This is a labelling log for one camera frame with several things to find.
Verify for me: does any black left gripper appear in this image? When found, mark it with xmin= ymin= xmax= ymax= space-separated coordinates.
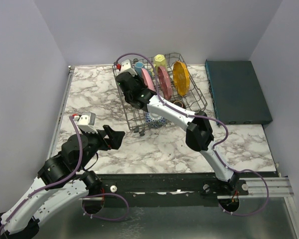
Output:
xmin=77 ymin=124 xmax=126 ymax=170

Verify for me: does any plain pink round plate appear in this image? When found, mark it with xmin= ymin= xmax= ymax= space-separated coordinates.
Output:
xmin=141 ymin=68 xmax=155 ymax=91

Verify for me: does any blue floral mug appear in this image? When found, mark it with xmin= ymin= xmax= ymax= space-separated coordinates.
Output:
xmin=134 ymin=61 xmax=145 ymax=76

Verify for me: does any red patterned glass bowl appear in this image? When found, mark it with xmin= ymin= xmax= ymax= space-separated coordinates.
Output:
xmin=145 ymin=112 xmax=167 ymax=128

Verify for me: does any grey wire dish rack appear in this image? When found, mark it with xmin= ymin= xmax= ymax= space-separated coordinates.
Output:
xmin=113 ymin=53 xmax=207 ymax=135

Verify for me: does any pale yellow mug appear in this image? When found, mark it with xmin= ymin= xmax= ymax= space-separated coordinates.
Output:
xmin=149 ymin=54 xmax=168 ymax=77

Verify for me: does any brown patterned bowl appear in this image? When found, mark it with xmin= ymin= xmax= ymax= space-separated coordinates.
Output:
xmin=172 ymin=100 xmax=185 ymax=109

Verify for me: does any orange polka dot plate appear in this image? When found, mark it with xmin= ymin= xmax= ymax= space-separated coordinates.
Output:
xmin=172 ymin=61 xmax=190 ymax=97

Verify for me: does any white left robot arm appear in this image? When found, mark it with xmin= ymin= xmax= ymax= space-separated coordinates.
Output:
xmin=0 ymin=125 xmax=125 ymax=239

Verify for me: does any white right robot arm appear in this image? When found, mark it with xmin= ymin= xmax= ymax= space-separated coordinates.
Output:
xmin=115 ymin=72 xmax=239 ymax=195

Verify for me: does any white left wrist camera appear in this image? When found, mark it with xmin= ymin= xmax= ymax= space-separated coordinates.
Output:
xmin=72 ymin=112 xmax=97 ymax=133

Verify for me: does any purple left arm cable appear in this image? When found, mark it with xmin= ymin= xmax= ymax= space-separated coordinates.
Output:
xmin=0 ymin=114 xmax=130 ymax=239

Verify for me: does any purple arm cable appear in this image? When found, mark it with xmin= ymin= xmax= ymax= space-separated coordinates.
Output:
xmin=116 ymin=52 xmax=270 ymax=217
xmin=0 ymin=114 xmax=130 ymax=239

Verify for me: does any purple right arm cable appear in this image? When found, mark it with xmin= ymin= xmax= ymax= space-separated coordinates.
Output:
xmin=116 ymin=52 xmax=270 ymax=217

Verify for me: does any blue network switch box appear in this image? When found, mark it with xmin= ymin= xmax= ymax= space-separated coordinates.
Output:
xmin=205 ymin=60 xmax=273 ymax=125

